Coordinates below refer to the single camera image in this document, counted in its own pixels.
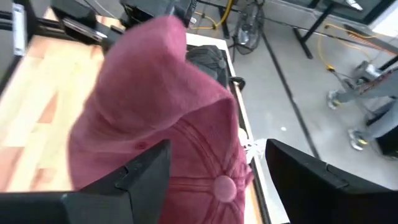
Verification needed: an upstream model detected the black frame hook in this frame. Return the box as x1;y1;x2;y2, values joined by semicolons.
229;76;247;91

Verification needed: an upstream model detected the person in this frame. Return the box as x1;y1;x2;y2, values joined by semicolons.
326;67;398;152

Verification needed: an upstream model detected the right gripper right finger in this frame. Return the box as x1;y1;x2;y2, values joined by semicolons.
265;138;398;224

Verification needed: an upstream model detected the yellow power cord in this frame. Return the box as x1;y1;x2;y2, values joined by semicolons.
188;0;234;31

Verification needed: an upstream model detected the black floor fan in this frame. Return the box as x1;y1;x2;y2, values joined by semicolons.
228;0;267;56

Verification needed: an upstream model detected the silver bracket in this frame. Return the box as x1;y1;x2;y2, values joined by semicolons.
11;2;27;57

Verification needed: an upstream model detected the black desk leg frame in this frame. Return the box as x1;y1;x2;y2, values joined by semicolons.
292;0;340;60

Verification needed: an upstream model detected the maroon baseball cap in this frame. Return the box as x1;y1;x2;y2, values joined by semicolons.
67;14;234;191
158;96;255;224

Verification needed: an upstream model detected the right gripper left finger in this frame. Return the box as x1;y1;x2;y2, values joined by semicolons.
0;139;172;224

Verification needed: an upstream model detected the dark grey baseball cap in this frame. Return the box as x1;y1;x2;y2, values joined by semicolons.
185;44;230;89

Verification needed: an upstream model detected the yellow extension cord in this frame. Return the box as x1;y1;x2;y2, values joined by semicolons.
317;22;379;73

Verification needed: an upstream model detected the grey floor box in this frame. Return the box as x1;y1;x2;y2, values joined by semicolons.
353;60;382;82

